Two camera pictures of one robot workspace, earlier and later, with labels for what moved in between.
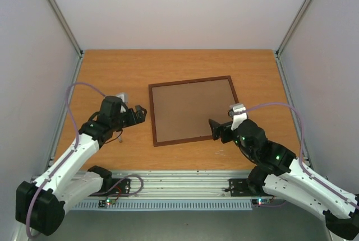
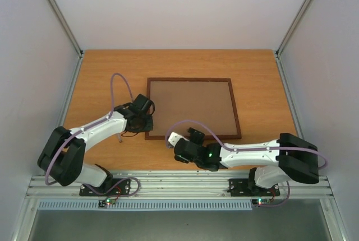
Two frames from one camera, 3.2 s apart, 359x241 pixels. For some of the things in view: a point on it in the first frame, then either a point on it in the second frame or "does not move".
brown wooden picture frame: [183, 111] does not move
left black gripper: [141, 117] to [149, 127]
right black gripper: [221, 131] to [185, 149]
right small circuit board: [259, 202] does not move
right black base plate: [239, 188] does not move
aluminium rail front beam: [182, 184] does not move
